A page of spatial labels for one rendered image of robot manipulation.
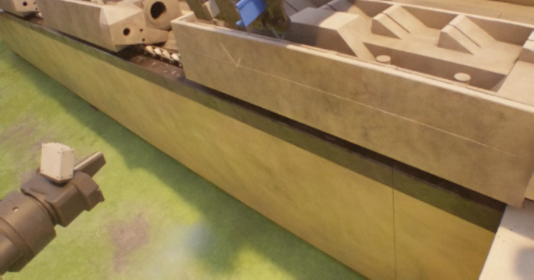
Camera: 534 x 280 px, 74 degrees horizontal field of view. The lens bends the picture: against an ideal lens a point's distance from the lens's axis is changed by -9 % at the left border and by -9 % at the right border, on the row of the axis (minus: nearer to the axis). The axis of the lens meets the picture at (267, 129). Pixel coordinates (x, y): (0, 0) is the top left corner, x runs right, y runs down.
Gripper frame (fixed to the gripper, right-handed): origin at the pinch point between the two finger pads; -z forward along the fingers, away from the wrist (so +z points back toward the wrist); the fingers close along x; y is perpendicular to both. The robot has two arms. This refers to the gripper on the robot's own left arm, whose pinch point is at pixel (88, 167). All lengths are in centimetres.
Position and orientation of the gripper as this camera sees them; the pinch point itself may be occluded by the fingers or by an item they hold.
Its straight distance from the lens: 64.4
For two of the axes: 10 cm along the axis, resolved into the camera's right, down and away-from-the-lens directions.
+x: 9.1, 2.0, -3.7
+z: -4.2, 5.4, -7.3
